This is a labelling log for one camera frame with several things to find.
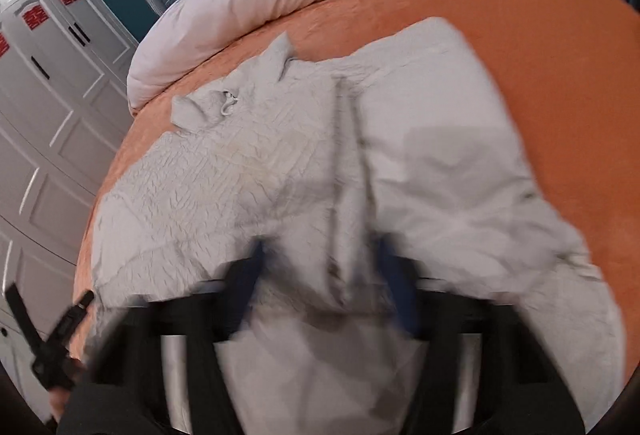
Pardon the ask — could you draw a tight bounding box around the white panelled wardrobe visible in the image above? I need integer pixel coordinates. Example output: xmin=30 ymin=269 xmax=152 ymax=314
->
xmin=0 ymin=0 xmax=140 ymax=421

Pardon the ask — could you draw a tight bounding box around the white quilted puffer jacket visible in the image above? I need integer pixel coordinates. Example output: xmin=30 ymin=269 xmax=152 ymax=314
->
xmin=87 ymin=18 xmax=626 ymax=434

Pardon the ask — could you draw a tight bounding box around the person's left hand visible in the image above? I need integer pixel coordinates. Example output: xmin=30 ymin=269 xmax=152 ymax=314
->
xmin=49 ymin=358 xmax=86 ymax=422

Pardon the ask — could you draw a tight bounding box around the orange plush bed cover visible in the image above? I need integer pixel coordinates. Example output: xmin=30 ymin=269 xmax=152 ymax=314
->
xmin=102 ymin=0 xmax=639 ymax=369

